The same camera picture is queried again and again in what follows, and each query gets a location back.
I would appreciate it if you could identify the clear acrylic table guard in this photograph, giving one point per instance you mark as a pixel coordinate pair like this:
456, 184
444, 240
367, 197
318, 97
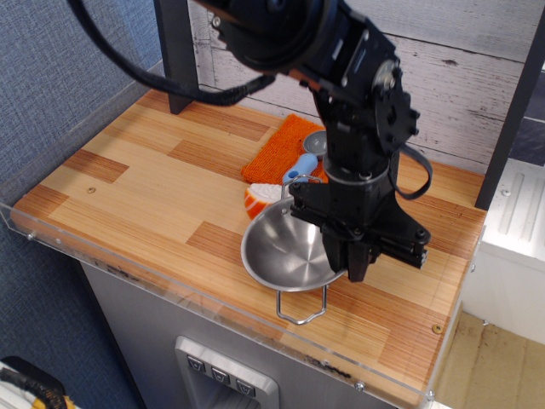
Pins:
122, 183

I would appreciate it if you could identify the white grooved side unit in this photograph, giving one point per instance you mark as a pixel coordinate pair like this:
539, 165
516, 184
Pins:
505, 284

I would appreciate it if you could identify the grey cabinet front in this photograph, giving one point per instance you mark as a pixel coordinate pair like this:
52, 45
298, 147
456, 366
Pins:
145, 326

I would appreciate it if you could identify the orange salmon sushi toy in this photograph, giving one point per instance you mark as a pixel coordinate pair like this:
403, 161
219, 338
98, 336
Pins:
258, 196

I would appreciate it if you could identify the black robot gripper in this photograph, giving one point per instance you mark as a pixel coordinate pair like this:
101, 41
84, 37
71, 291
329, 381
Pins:
359, 223

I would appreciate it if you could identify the dark grey left post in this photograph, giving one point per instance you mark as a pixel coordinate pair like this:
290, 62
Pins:
175, 36

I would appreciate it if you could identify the stainless steel colander bowl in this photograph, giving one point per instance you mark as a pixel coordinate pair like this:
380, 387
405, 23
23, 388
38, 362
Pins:
286, 254

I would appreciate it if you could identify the blue grey ice cream scoop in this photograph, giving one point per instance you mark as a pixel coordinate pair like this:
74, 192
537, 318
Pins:
315, 147

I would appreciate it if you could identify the dark grey right post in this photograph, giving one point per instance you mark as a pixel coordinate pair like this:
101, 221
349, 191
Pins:
521, 97

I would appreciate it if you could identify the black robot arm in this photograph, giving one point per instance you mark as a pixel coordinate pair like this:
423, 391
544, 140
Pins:
354, 75

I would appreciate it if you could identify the silver dispenser button panel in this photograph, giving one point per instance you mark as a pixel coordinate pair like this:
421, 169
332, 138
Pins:
214, 380

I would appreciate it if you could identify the dark grey post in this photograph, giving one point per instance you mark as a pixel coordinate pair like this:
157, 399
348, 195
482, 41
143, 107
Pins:
521, 97
175, 36

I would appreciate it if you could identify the orange knitted cloth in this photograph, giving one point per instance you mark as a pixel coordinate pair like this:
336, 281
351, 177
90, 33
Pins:
281, 151

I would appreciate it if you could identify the black and yellow object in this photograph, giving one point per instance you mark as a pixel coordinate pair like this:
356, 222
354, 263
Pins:
24, 385

